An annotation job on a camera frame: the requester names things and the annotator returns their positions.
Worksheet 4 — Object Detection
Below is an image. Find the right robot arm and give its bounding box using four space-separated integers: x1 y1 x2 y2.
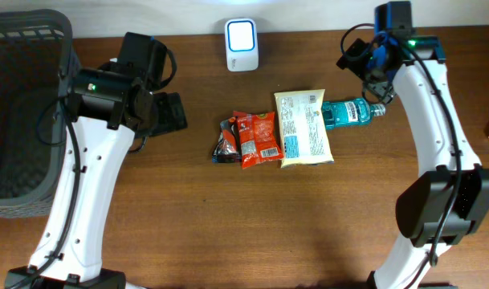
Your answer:
337 1 489 289

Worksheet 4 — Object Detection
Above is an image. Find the white barcode scanner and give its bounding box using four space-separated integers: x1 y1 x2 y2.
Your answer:
224 18 259 72

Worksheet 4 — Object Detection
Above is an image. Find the yellow wet wipes pack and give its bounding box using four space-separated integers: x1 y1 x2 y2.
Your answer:
274 89 334 169

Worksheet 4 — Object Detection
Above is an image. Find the black snack bag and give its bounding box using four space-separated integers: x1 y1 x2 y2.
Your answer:
212 116 242 163

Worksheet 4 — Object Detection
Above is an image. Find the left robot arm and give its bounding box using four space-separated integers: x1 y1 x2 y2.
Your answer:
5 32 187 289

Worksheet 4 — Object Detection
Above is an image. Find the blue Listerine mouthwash bottle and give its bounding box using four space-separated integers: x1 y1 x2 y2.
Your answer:
321 99 386 130

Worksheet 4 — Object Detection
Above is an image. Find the grey plastic mesh basket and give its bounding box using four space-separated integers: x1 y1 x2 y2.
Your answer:
0 9 80 218

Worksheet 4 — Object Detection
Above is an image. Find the red Hacks candy bag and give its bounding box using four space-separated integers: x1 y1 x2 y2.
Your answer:
233 111 283 169

